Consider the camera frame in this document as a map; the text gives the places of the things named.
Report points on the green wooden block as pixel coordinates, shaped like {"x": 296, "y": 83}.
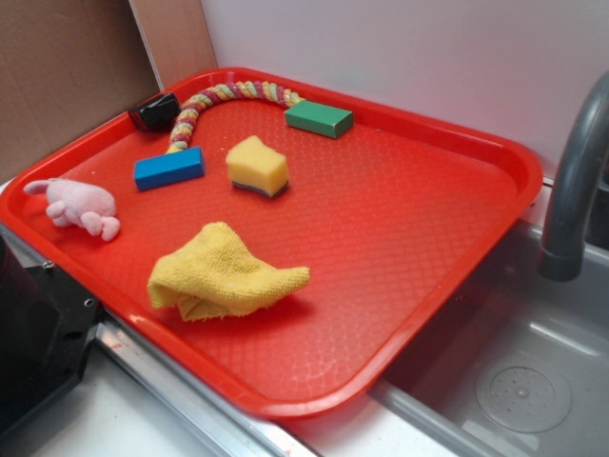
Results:
{"x": 320, "y": 119}

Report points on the yellow microfiber cloth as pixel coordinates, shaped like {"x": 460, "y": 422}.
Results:
{"x": 214, "y": 275}

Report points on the red plastic tray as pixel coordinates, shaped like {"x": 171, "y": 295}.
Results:
{"x": 390, "y": 218}

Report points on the pink plush bunny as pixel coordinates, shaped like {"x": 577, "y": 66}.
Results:
{"x": 73, "y": 203}

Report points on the grey toy faucet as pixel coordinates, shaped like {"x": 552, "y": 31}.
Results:
{"x": 577, "y": 213}

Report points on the black plastic block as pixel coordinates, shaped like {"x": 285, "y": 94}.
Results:
{"x": 156, "y": 112}

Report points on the grey plastic sink basin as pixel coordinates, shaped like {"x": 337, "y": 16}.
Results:
{"x": 512, "y": 364}

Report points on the blue wooden block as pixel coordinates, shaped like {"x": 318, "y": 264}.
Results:
{"x": 168, "y": 169}

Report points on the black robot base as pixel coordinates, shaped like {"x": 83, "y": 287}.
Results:
{"x": 48, "y": 321}

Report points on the brown cardboard panel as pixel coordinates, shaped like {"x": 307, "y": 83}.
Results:
{"x": 69, "y": 66}

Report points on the yellow sponge with dark base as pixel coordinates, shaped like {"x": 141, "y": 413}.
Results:
{"x": 253, "y": 165}

